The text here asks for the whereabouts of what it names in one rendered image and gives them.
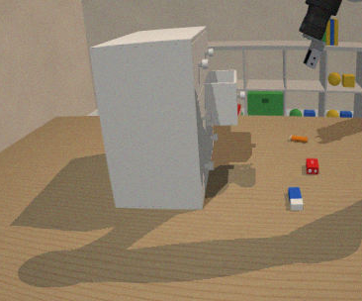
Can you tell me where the red nine-volt battery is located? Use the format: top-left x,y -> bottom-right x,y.
306,158 -> 318,174

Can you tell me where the blue and white eraser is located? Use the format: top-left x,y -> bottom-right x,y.
288,187 -> 304,210

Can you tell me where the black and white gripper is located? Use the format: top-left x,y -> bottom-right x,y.
299,0 -> 342,69

